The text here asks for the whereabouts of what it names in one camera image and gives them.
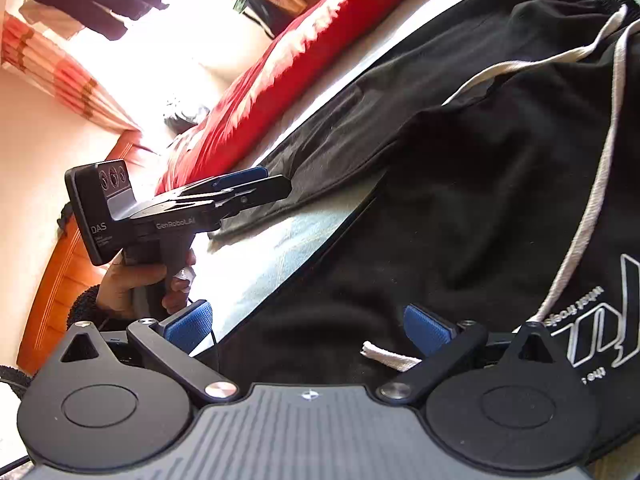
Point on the wooden bed headboard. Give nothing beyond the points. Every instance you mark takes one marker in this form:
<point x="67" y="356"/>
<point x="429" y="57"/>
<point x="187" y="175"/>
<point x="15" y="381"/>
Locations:
<point x="60" y="290"/>

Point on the orange striped curtain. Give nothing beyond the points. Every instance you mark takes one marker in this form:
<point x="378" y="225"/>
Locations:
<point x="55" y="65"/>

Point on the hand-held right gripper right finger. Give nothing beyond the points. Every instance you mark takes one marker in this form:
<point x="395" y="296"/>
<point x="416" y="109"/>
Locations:
<point x="427" y="327"/>

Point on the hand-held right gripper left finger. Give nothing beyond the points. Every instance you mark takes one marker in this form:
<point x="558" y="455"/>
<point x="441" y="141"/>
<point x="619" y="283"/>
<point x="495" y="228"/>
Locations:
<point x="187" y="325"/>

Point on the red quilt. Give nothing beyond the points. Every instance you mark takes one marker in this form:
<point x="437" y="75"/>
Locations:
<point x="280" y="70"/>

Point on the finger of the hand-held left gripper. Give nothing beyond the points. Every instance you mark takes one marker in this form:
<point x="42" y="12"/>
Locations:
<point x="240" y="178"/>
<point x="270" y="189"/>

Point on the person's left hand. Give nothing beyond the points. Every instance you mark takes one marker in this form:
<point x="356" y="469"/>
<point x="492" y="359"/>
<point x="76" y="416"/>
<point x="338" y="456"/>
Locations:
<point x="117" y="285"/>

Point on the small black cloth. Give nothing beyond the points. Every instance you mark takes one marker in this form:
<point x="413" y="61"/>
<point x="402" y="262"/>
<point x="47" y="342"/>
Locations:
<point x="66" y="217"/>

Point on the grey backpack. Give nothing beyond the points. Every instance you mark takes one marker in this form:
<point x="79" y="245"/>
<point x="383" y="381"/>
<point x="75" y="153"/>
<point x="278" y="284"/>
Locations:
<point x="185" y="115"/>

